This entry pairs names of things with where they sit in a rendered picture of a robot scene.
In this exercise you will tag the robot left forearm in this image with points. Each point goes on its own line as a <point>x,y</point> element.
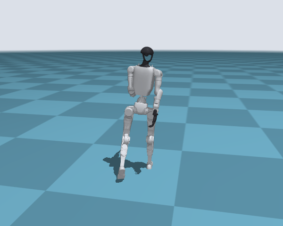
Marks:
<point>132,93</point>

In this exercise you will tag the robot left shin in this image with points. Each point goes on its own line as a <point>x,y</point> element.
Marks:
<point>123,152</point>

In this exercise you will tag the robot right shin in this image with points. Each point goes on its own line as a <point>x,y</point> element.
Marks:
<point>150,150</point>

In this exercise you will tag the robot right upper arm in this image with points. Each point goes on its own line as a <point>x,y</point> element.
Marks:
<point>158,80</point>

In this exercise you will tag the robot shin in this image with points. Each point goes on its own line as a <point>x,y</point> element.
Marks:
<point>150,150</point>
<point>123,152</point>

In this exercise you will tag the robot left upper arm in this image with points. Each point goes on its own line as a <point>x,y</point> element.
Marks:
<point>130,78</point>

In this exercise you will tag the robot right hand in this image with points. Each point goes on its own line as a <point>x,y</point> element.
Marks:
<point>154,118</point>

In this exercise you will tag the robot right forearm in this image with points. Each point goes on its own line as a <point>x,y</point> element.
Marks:
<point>157,100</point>

